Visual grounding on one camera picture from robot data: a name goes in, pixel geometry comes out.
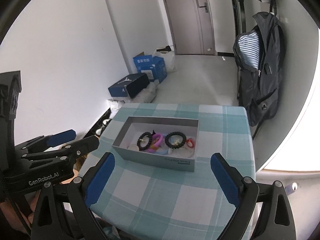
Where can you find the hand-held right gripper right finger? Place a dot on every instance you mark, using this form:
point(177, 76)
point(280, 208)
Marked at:
point(225, 180)

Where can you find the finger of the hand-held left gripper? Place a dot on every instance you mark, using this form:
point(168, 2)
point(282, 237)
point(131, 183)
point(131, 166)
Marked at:
point(85, 143)
point(61, 136)

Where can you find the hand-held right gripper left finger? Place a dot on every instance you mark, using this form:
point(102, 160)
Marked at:
point(100, 180)

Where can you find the red santa hair clip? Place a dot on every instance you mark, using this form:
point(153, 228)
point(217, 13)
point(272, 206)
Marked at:
point(191, 143)

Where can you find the grey cardboard box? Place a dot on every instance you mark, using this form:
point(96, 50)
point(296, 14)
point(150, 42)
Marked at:
point(155, 161)

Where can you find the person's left hand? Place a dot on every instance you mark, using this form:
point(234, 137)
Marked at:
point(33, 210)

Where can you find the black and white sneaker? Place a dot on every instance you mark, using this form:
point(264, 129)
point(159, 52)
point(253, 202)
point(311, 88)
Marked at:
point(100, 132)
point(106, 123)

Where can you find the white round disc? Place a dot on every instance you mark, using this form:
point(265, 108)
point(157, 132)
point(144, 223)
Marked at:
point(133, 147)

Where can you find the checked teal tablecloth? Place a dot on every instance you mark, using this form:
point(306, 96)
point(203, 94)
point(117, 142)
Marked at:
point(150, 195)

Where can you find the small white tube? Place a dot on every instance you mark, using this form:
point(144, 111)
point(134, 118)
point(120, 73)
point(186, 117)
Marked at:
point(291, 188)

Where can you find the dark blue shoe box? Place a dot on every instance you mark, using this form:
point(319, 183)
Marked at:
point(135, 85)

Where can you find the black backpack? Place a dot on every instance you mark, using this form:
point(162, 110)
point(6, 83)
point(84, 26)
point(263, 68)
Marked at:
point(265, 92)

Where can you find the blue cardboard box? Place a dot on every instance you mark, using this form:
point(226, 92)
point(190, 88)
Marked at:
point(142, 62)

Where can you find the white plastic bag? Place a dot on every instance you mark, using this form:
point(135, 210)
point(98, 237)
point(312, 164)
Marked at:
point(170, 60)

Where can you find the striped cloth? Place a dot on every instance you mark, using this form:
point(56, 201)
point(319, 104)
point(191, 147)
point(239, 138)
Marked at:
point(247, 50)

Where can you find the grey door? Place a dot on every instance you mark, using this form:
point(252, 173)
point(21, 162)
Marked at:
point(187, 17)

